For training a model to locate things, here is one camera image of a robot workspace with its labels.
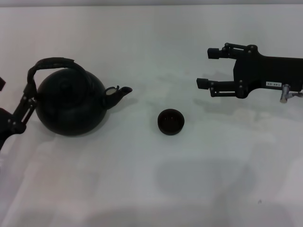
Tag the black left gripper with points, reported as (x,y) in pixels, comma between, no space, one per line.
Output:
(8,125)

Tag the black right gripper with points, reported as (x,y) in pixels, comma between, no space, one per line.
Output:
(267,68)

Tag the black round teapot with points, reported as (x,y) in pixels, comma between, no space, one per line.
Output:
(71,106)

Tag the small dark teacup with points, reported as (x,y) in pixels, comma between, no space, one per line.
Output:
(171,121)

